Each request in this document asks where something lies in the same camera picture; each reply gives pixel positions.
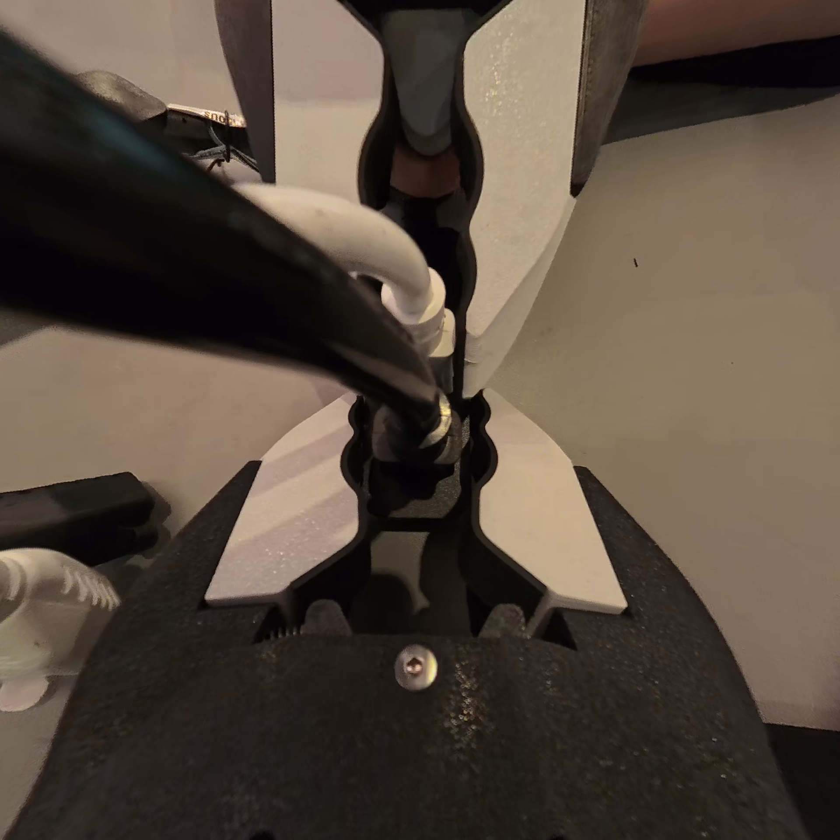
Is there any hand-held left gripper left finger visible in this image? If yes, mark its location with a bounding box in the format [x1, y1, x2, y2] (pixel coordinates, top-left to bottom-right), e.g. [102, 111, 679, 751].
[205, 398, 368, 608]

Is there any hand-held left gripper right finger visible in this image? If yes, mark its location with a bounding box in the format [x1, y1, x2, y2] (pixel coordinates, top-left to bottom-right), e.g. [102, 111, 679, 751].
[459, 388, 627, 634]

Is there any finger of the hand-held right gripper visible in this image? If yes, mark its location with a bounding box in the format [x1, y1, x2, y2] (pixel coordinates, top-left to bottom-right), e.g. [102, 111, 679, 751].
[272, 0, 395, 211]
[459, 0, 588, 396]

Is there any black braided cable with plug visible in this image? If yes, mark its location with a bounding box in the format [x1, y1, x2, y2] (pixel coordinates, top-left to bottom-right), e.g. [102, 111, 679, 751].
[72, 69, 263, 177]

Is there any person's right forearm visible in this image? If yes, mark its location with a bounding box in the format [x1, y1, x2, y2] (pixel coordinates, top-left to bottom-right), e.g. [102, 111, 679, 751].
[630, 0, 840, 67]

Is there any person's right hand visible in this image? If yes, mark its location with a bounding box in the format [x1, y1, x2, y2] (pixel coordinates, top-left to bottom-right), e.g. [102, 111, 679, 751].
[390, 147, 460, 198]

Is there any white power cord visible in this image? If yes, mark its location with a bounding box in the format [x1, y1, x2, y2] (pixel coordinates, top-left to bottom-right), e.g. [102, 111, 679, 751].
[0, 182, 458, 713]

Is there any black power cord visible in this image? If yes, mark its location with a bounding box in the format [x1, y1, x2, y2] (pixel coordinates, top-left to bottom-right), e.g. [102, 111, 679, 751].
[0, 26, 472, 567]

